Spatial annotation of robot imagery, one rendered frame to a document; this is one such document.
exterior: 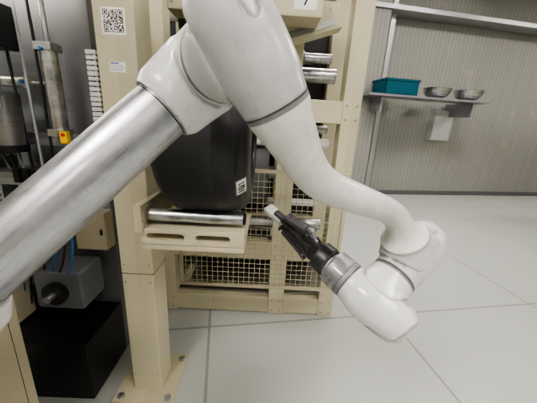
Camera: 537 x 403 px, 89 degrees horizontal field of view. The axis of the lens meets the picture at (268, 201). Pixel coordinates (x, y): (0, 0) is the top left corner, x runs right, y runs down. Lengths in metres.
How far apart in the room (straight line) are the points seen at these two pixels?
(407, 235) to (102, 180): 0.58
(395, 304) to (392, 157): 5.00
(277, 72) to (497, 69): 6.45
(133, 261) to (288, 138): 0.96
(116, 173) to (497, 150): 6.87
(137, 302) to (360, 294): 0.96
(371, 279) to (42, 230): 0.59
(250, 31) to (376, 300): 0.53
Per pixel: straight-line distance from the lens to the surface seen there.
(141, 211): 1.00
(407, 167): 5.78
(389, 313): 0.64
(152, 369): 1.56
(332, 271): 0.66
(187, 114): 0.48
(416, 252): 0.66
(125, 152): 0.47
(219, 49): 0.37
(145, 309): 1.34
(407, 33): 5.65
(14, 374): 1.30
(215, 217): 0.97
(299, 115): 0.38
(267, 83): 0.36
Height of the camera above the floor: 1.25
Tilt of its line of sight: 17 degrees down
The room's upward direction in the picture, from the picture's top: 3 degrees clockwise
